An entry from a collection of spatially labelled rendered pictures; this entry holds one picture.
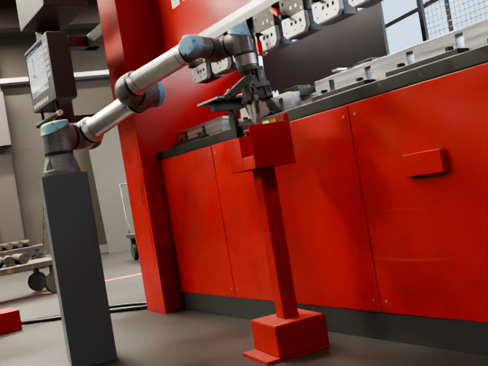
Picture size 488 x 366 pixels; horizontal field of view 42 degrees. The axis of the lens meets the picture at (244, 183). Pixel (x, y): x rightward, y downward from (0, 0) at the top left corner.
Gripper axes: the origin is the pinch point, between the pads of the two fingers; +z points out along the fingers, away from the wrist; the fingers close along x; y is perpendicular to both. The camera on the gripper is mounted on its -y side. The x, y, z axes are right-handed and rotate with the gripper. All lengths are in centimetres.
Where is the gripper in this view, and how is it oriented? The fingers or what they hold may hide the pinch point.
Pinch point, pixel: (256, 123)
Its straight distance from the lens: 226.4
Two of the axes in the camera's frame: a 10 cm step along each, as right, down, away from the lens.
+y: 8.8, -2.3, 4.2
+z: 2.4, 9.7, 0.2
